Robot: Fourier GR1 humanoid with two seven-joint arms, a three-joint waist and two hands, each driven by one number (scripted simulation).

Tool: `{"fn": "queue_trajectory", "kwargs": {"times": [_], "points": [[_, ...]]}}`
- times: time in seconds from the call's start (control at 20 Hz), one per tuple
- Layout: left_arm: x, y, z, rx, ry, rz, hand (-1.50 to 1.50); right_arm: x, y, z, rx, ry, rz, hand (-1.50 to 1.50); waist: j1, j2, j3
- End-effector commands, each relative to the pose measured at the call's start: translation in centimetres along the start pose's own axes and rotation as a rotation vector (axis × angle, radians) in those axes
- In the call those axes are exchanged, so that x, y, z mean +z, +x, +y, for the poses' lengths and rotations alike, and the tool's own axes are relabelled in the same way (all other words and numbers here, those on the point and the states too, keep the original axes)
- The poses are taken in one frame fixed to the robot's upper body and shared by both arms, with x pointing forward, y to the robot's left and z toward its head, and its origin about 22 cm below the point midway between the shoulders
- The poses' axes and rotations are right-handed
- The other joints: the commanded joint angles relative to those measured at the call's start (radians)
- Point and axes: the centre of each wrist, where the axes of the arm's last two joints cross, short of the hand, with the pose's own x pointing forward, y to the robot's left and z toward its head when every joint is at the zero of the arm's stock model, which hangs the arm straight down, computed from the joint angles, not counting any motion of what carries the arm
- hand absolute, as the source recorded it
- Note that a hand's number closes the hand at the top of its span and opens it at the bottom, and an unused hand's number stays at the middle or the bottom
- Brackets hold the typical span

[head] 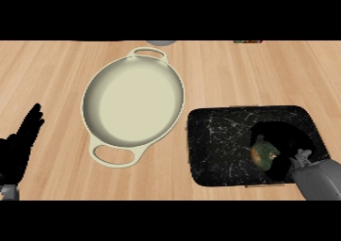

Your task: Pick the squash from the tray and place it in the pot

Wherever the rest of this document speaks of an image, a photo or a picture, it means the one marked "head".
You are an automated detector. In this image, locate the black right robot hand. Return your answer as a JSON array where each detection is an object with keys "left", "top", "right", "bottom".
[{"left": 248, "top": 120, "right": 316, "bottom": 183}]

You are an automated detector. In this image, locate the green orange squash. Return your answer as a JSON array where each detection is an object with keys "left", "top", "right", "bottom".
[{"left": 250, "top": 139, "right": 279, "bottom": 170}]

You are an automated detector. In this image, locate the cream oval pot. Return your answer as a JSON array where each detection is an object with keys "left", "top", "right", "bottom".
[{"left": 80, "top": 46, "right": 185, "bottom": 169}]

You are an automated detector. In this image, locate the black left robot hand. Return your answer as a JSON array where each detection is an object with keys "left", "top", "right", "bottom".
[{"left": 0, "top": 103, "right": 45, "bottom": 188}]

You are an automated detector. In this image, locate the black marbled tray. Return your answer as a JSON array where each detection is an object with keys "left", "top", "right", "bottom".
[{"left": 185, "top": 104, "right": 330, "bottom": 188}]

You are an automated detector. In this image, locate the grey round object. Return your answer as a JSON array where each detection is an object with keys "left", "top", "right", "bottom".
[{"left": 144, "top": 40, "right": 178, "bottom": 47}]

